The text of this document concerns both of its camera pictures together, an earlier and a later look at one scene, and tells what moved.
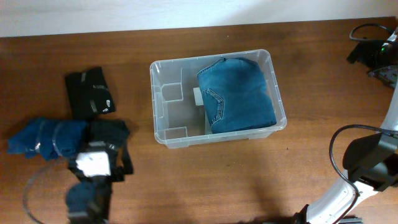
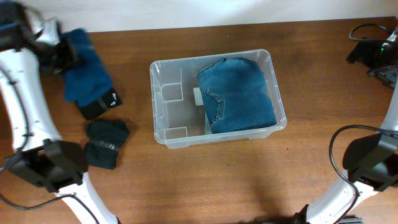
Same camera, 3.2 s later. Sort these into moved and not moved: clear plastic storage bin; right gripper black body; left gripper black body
Moved: left gripper black body
Not moved: right gripper black body; clear plastic storage bin
